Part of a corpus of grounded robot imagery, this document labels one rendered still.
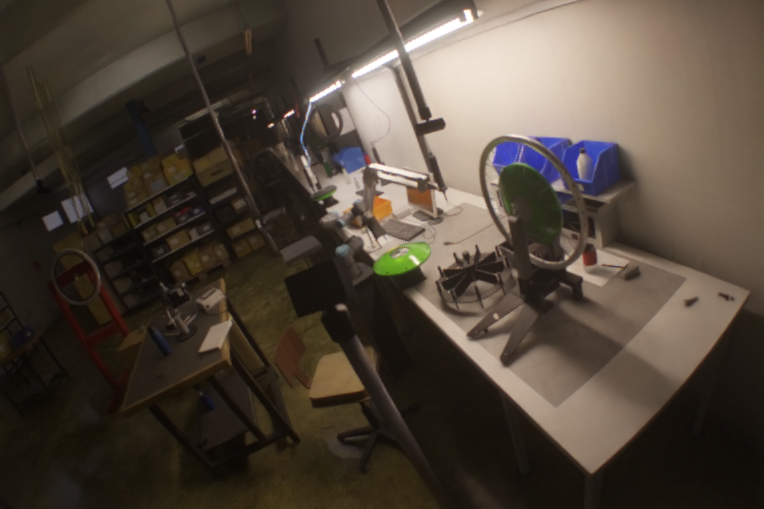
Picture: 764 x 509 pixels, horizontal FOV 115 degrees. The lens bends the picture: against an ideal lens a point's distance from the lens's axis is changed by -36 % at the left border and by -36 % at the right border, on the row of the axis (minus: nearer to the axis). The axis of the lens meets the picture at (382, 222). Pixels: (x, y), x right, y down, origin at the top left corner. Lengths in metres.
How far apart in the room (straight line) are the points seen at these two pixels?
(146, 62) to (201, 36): 1.05
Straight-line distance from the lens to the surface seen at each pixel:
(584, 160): 1.68
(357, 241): 2.48
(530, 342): 1.45
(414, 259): 1.87
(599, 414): 1.21
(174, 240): 7.39
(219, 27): 6.95
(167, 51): 7.01
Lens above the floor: 1.91
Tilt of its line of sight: 20 degrees down
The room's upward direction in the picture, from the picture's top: 22 degrees counter-clockwise
